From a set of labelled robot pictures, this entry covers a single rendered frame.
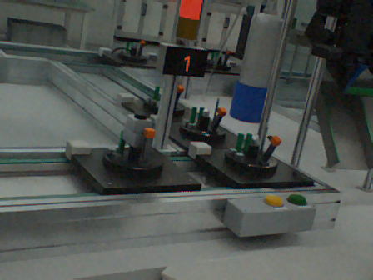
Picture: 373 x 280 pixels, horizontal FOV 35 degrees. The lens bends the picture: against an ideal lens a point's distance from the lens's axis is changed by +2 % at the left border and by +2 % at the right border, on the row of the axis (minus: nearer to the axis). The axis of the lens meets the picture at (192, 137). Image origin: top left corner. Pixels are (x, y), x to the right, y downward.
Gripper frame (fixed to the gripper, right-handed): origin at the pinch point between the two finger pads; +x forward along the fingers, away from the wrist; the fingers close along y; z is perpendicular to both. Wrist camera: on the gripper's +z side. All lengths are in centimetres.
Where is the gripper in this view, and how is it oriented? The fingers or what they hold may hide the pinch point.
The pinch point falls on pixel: (345, 77)
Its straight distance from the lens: 137.1
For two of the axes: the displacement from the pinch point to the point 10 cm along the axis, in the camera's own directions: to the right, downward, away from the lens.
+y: -8.5, -0.1, -5.3
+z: -5.0, -3.3, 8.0
